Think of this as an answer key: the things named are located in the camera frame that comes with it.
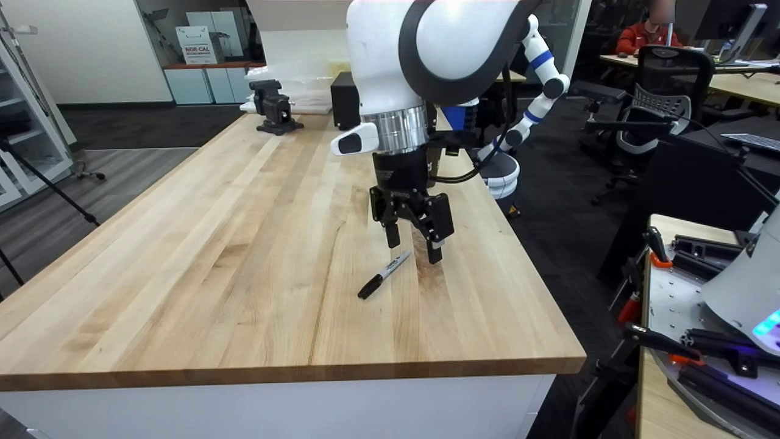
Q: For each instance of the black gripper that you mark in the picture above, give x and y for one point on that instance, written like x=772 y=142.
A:
x=403 y=174

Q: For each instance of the black marker pen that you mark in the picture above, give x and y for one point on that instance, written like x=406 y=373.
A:
x=381 y=279

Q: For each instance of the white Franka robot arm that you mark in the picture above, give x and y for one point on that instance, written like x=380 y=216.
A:
x=381 y=58

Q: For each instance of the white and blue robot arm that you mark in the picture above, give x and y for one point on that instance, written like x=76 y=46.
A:
x=539 y=74

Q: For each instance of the black equipment box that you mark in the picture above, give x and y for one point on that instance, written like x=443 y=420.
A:
x=344 y=102

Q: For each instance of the black bench vise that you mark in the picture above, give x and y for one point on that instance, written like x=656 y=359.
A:
x=274 y=107

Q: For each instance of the black mesh office chair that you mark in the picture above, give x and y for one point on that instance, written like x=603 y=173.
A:
x=661 y=98

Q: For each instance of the white framed poster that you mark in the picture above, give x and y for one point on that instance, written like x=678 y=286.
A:
x=197 y=46

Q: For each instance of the wooden cart with tools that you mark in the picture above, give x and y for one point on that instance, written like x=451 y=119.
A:
x=661 y=392

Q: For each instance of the person in red shirt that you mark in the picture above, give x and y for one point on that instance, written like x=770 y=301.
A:
x=643 y=36

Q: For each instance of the grey metal plate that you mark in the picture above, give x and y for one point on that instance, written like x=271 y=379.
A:
x=751 y=284

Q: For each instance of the black tripod leg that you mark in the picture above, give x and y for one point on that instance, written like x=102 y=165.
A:
x=58 y=195

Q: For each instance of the light wooden office desk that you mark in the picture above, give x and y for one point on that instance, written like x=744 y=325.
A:
x=748 y=81

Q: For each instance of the grey computer monitor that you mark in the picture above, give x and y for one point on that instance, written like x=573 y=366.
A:
x=742 y=34

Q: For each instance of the white shelf rack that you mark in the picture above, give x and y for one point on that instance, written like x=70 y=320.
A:
x=26 y=131

